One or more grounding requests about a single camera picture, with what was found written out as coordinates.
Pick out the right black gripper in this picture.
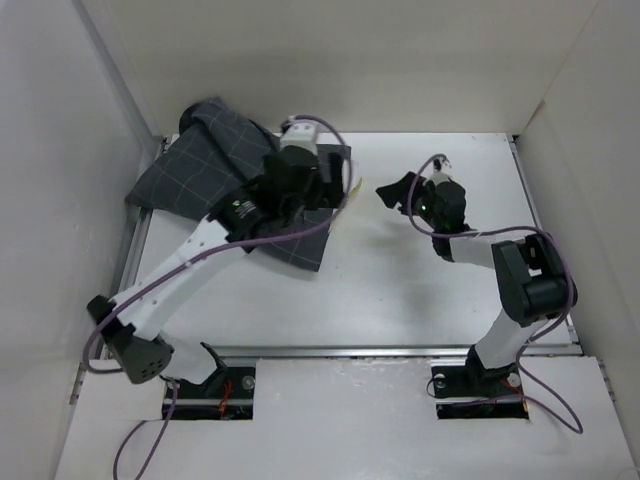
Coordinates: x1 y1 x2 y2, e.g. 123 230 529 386
374 171 442 231

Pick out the cream pillow with yellow edge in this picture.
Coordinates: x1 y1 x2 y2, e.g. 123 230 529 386
329 176 363 232

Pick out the dark grey checked pillowcase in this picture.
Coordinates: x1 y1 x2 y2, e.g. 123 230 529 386
125 97 351 273

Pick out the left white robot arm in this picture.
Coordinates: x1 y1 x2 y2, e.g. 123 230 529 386
87 145 353 397

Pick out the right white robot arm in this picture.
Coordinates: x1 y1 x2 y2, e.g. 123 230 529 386
376 172 577 399

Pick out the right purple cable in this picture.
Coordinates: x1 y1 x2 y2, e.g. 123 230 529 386
407 154 585 435

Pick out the purple cable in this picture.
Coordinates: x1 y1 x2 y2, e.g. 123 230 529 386
82 113 356 476
407 154 585 435

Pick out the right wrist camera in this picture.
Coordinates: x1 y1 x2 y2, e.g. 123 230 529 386
429 154 453 185

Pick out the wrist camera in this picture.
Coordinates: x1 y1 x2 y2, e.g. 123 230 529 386
279 117 320 155
429 154 453 185

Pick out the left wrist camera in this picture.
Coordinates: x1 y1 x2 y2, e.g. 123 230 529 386
279 117 320 155

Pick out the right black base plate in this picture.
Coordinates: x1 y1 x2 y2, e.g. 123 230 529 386
431 365 523 400

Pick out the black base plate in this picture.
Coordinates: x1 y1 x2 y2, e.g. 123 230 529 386
431 365 523 400
177 364 256 407

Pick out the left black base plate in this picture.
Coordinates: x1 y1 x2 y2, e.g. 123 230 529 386
177 364 256 407

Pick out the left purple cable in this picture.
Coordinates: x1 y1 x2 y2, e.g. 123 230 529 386
82 113 356 476

